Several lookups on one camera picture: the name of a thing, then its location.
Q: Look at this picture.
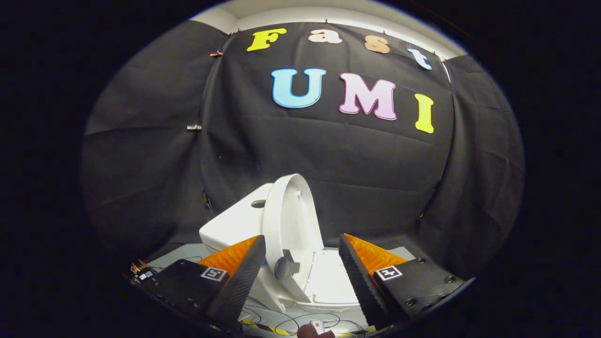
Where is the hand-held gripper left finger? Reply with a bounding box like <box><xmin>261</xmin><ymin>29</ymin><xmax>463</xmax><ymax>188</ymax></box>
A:
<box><xmin>140</xmin><ymin>235</ymin><xmax>267</xmax><ymax>330</ymax></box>

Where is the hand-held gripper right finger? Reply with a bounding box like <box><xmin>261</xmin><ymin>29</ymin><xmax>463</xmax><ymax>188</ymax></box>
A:
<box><xmin>338</xmin><ymin>233</ymin><xmax>466</xmax><ymax>329</ymax></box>

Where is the white toilet lid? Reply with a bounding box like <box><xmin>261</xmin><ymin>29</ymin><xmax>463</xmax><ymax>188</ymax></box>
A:
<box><xmin>261</xmin><ymin>173</ymin><xmax>325</xmax><ymax>302</ymax></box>

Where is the white toilet seat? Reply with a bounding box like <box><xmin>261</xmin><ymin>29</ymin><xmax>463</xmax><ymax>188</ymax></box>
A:
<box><xmin>303</xmin><ymin>248</ymin><xmax>361</xmax><ymax>306</ymax></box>

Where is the white toilet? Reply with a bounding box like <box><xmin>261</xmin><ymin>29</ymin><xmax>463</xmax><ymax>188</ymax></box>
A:
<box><xmin>199</xmin><ymin>183</ymin><xmax>365</xmax><ymax>314</ymax></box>

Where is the small orange black device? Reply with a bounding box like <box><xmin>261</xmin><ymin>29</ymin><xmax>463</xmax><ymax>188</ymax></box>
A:
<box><xmin>130</xmin><ymin>258</ymin><xmax>156</xmax><ymax>283</ymax></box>

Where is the black backdrop cloth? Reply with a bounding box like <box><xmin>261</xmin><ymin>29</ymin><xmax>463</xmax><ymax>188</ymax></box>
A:
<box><xmin>81</xmin><ymin>20</ymin><xmax>525</xmax><ymax>282</ymax></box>

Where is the thin black cable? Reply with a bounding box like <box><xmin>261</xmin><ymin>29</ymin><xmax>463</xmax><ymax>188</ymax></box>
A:
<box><xmin>239</xmin><ymin>304</ymin><xmax>368</xmax><ymax>337</ymax></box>

